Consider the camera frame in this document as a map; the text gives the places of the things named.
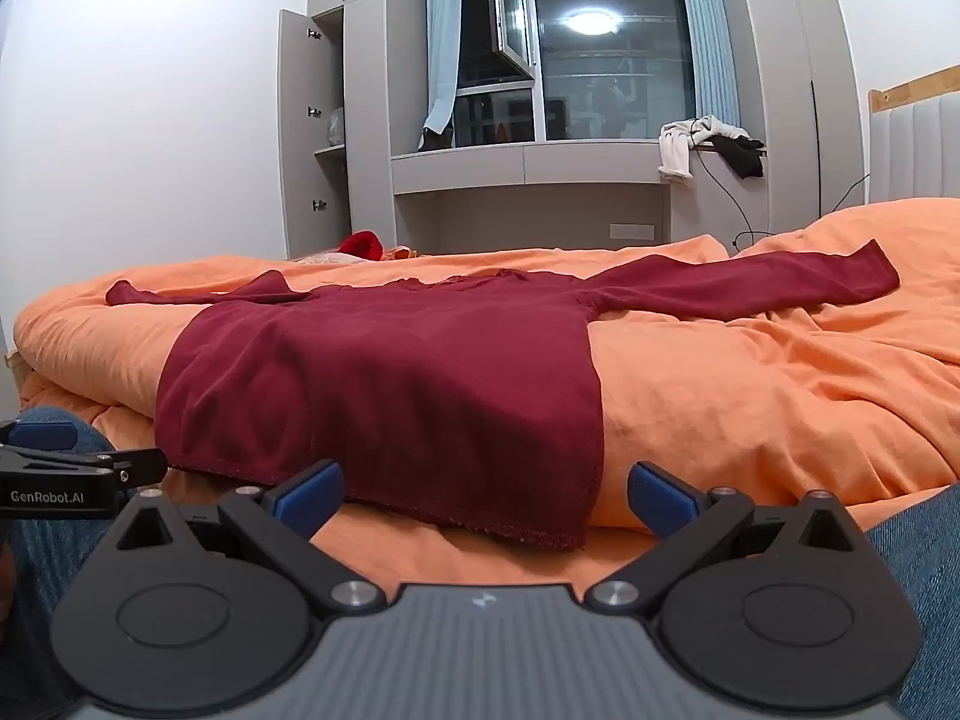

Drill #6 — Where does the black cable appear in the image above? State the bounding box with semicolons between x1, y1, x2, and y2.
694;144;872;250

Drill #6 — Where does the metal-framed window sash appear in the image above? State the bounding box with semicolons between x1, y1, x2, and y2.
486;0;538;80

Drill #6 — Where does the person's right leg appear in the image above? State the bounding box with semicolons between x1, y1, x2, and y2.
862;484;960;720

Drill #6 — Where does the person's left leg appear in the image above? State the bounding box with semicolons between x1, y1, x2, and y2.
0;406;122;695

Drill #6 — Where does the black garment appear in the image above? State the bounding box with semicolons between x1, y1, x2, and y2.
709;133;767;179

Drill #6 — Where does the floral pink pillow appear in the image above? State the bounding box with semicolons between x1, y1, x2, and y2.
289;247;391;268

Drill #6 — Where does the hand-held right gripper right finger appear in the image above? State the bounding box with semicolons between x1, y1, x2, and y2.
585;463;856;614

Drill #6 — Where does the large glass window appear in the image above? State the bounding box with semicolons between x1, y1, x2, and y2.
450;0;702;149

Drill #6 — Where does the light blue curtain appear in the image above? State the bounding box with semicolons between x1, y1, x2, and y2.
421;0;466;134
671;0;743;132

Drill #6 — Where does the dark red sweater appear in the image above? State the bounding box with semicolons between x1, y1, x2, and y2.
105;238;901;550

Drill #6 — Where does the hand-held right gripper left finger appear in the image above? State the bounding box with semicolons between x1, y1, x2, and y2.
112;460;387;614

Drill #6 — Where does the padded headboard with wooden frame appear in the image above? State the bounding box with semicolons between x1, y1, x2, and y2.
868;66;960;203

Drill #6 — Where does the white garment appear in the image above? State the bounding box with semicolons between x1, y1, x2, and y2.
658;115;743;182

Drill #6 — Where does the orange duvet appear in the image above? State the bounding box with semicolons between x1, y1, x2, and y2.
11;197;960;590

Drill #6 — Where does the grey shelved wardrobe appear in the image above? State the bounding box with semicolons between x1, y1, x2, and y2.
307;0;430;256

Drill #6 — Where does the grey wardrobe door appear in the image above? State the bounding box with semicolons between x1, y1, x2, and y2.
279;9;331;260

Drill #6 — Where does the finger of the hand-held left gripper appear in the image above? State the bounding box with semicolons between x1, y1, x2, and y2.
99;448;169;487
0;420;80;452

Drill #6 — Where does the person's leg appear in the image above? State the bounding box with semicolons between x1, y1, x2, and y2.
862;484;960;720
0;406;122;695

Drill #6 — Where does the grey window bench cabinet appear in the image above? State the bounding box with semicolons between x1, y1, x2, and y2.
390;139;770;256

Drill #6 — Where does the grey two-door wardrobe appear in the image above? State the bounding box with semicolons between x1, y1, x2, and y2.
711;0;872;241

